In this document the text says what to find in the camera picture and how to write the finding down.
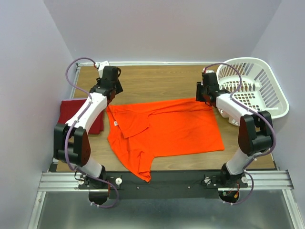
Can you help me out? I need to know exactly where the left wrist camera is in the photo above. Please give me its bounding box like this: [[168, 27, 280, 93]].
[[94, 61, 110, 72]]

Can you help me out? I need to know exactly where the purple cable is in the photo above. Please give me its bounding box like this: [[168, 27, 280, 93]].
[[202, 62, 278, 206], [65, 57, 120, 209]]

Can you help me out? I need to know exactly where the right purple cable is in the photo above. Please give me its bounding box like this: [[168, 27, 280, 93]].
[[202, 62, 278, 206]]

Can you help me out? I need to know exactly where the white plastic laundry basket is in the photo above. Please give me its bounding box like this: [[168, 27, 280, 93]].
[[216, 57, 289, 119]]

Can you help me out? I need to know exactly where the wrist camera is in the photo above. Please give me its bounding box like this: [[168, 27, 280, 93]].
[[202, 67, 214, 74], [94, 61, 110, 72]]

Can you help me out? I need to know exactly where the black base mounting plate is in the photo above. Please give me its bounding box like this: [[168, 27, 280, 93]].
[[78, 170, 248, 203]]

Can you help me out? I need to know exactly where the folded dark red t-shirt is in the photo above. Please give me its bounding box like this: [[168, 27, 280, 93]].
[[58, 99, 104, 135]]

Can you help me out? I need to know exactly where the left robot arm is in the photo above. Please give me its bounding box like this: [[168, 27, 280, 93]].
[[53, 65, 123, 189]]

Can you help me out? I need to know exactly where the orange t-shirt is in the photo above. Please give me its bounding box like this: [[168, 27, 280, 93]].
[[106, 98, 224, 182]]

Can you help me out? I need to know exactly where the aluminium frame rail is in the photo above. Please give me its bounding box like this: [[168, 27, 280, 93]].
[[38, 170, 294, 192]]

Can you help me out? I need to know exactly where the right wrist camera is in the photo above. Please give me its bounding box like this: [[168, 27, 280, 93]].
[[202, 67, 214, 74]]

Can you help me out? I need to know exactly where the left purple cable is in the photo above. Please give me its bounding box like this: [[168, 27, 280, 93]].
[[65, 57, 120, 209]]

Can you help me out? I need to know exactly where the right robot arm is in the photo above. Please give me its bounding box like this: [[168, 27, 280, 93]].
[[196, 73, 276, 187]]

